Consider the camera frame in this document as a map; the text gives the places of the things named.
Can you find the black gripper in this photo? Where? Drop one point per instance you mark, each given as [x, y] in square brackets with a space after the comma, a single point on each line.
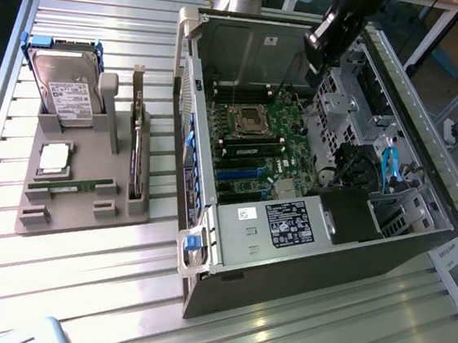
[338, 27]

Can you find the black installed RAM stick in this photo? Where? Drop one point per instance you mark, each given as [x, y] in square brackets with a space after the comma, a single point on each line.
[252, 149]

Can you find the green RAM stick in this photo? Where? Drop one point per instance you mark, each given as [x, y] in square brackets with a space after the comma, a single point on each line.
[76, 185]

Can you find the metal disk bay cage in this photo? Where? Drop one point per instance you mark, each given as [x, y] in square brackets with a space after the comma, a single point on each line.
[342, 109]

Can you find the black slanted pole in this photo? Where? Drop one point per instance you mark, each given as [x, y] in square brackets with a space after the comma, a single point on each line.
[442, 32]

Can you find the green motherboard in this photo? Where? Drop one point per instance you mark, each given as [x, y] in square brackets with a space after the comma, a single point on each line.
[291, 122]

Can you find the white power strip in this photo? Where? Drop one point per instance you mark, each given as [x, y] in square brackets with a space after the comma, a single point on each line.
[453, 130]

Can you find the silver chipset heat sink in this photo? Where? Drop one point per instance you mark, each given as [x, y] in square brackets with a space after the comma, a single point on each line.
[286, 189]

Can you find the blue expansion slot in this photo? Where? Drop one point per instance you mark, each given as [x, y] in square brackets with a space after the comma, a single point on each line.
[241, 173]

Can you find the grey power supply unit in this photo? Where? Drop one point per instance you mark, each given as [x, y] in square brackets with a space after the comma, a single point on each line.
[243, 234]

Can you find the blue case latch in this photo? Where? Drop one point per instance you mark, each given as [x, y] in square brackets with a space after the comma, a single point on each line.
[190, 243]

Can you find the open black PC case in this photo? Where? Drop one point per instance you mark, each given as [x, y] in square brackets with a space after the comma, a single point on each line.
[282, 283]

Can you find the hard disk with blue carrier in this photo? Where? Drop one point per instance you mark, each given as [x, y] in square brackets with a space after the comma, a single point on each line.
[64, 80]

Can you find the silver CPU chip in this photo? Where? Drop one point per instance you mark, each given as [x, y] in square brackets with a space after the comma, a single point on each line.
[55, 159]

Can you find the grey parts rack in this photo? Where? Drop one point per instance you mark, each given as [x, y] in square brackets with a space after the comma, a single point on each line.
[73, 208]

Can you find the light blue rounded cap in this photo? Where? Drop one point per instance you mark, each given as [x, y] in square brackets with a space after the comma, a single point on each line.
[36, 333]

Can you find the CPU socket with metal frame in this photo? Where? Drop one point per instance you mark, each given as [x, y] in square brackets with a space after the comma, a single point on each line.
[246, 120]

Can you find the graphics card with metal bracket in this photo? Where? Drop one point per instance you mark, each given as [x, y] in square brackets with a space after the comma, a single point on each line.
[138, 141]

